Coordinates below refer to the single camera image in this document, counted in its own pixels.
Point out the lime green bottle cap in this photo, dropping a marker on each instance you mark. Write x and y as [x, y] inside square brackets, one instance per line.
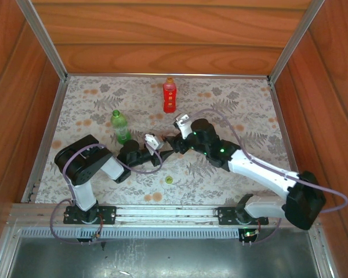
[169, 179]

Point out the green plastic bottle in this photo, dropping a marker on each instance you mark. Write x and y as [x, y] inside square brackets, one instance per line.
[120, 127]

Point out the red plastic bottle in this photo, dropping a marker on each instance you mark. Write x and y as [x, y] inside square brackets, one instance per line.
[169, 98]

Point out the orange bottle cap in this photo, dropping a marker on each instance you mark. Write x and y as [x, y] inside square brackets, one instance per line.
[170, 79]

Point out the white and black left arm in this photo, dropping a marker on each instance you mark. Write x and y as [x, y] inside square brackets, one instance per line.
[84, 197]

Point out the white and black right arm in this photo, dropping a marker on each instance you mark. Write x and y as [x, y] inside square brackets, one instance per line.
[261, 171]

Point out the floral table covering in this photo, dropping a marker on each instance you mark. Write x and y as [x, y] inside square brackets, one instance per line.
[206, 188]

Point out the small connector board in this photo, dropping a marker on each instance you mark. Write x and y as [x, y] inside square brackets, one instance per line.
[96, 236]
[249, 234]

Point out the shiny metal sheet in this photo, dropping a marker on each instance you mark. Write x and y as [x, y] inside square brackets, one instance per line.
[162, 260]

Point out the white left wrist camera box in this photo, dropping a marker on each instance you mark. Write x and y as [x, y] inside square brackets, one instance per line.
[153, 141]

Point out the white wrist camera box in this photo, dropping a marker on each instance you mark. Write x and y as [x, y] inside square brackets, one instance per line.
[184, 128]
[153, 141]

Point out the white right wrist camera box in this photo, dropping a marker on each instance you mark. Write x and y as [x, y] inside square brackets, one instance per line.
[184, 128]

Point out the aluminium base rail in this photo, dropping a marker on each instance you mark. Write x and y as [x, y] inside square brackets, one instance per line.
[162, 212]

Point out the aluminium table edge rail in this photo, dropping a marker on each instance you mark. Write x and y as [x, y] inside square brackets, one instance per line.
[280, 116]
[162, 75]
[52, 116]

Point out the aluminium frame post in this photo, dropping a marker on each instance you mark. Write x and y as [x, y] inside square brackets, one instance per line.
[294, 40]
[44, 40]

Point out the aluminium lower frame rail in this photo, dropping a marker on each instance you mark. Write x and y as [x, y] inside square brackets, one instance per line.
[323, 255]
[3, 255]

